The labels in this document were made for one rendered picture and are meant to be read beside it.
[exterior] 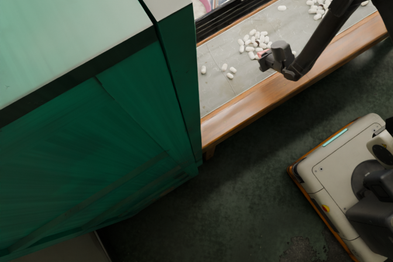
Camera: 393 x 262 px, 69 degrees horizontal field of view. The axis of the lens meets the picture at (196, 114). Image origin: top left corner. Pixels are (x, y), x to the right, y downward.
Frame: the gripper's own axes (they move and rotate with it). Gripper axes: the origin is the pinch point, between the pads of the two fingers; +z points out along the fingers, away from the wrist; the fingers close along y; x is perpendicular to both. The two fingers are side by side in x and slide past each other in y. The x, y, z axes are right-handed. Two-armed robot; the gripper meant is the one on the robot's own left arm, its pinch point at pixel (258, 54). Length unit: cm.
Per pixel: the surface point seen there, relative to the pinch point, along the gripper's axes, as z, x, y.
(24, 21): -81, -59, 56
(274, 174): 15, 95, 5
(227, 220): 9, 100, 48
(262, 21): 15.5, -5.2, -14.3
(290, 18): 11.3, -1.5, -26.6
